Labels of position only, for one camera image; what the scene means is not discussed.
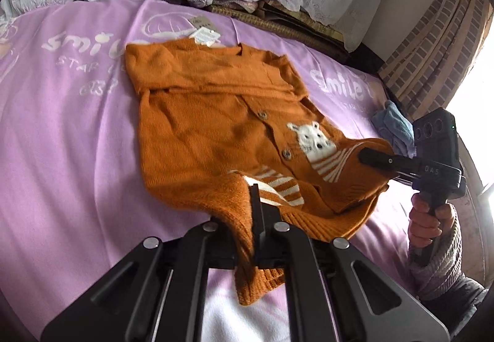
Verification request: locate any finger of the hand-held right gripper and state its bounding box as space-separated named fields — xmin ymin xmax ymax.
xmin=357 ymin=147 xmax=417 ymax=182

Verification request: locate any person's right forearm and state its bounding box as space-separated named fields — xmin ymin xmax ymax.
xmin=407 ymin=207 xmax=490 ymax=342

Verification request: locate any light blue cloth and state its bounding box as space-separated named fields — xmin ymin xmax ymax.
xmin=371 ymin=100 xmax=417 ymax=157

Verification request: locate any orange knit cardigan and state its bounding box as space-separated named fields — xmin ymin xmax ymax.
xmin=124 ymin=39 xmax=394 ymax=307

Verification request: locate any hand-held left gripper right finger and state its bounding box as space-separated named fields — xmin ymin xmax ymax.
xmin=249 ymin=183 xmax=450 ymax=342

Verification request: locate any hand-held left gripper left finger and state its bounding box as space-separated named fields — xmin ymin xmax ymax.
xmin=40 ymin=220 xmax=238 ymax=342

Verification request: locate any person's right hand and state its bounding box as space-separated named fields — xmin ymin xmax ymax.
xmin=408 ymin=191 xmax=458 ymax=247

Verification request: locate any brick patterned curtain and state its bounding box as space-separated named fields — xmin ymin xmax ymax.
xmin=378 ymin=0 xmax=494 ymax=122

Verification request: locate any brown woven mat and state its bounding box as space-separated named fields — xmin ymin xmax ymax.
xmin=210 ymin=4 xmax=350 ymax=61

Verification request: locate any white paper hang tag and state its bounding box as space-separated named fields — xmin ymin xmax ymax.
xmin=189 ymin=27 xmax=219 ymax=46

